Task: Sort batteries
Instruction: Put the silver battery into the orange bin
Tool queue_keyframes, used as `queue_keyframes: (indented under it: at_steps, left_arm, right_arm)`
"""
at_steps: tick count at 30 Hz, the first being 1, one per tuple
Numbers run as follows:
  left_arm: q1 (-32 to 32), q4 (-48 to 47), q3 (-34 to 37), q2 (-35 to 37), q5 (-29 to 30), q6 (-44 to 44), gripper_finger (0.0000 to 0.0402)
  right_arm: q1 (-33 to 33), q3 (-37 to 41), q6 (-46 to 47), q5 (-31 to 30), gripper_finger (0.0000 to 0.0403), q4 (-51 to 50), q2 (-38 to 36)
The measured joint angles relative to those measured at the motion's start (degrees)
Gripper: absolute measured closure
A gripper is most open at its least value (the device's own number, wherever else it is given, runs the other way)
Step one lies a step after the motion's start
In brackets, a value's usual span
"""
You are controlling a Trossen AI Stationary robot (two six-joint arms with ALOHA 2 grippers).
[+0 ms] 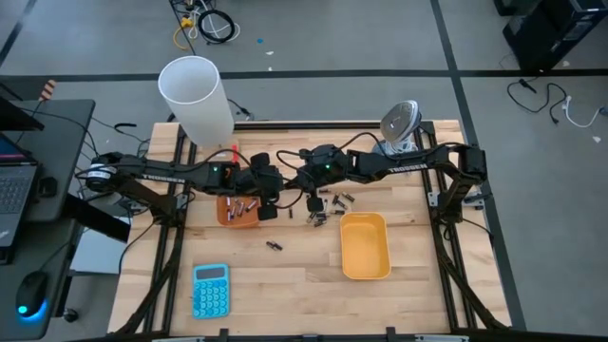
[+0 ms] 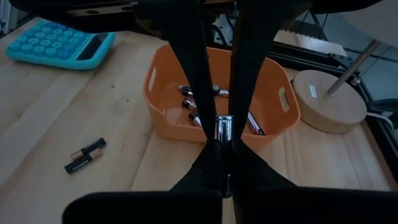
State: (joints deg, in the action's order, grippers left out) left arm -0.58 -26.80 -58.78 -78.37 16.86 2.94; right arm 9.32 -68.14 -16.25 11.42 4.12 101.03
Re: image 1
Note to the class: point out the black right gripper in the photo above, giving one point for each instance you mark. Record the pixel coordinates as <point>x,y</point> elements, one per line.
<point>311,184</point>

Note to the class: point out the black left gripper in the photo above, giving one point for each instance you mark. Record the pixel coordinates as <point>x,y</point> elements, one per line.
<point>261,183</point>

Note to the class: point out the silver black battery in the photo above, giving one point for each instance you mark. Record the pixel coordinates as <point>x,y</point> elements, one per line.
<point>252,205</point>
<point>228,212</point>
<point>240,208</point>
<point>233,208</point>

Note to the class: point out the yellow plastic bin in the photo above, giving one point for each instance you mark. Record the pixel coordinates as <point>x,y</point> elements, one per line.
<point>366,247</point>

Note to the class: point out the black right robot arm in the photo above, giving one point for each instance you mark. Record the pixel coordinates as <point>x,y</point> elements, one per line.
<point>408,164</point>

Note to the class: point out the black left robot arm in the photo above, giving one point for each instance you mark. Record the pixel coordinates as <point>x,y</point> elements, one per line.
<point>157,171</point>

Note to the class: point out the orange plastic bin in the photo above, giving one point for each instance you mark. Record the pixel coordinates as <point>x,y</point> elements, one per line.
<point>223,221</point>

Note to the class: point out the white shade wooden base lamp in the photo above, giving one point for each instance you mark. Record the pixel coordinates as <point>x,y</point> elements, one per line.
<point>195,95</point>

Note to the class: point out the white and blue steam iron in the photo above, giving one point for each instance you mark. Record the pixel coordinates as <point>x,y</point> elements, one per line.
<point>400,119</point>

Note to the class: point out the blue calculator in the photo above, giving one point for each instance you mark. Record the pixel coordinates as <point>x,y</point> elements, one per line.
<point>211,294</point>

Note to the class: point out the black desk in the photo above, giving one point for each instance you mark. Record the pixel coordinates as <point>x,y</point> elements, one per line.
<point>62,138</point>

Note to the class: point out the small black desk device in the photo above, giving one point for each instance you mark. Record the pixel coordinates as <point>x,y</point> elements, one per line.
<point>47,186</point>

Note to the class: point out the black round caster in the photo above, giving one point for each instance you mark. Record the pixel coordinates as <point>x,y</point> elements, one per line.
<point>70,314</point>

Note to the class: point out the orange black striped tape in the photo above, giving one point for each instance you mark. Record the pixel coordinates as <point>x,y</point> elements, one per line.
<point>47,89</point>

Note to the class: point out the black laptop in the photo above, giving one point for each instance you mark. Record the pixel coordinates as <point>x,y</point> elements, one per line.
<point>14,190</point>

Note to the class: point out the black computer mouse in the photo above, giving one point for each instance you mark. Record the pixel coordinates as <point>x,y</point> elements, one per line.
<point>31,290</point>

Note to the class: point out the black cabinet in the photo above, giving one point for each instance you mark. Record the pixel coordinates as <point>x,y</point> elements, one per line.
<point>551,28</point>

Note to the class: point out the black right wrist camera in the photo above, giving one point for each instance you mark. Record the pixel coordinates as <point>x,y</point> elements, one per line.
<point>314,204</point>

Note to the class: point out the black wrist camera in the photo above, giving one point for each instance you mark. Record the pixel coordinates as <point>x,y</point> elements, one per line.
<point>314,204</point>
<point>267,212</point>

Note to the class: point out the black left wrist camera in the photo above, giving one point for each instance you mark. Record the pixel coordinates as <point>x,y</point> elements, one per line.
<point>267,212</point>

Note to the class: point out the black aluminium table frame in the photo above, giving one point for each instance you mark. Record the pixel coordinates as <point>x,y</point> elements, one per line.
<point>304,125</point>

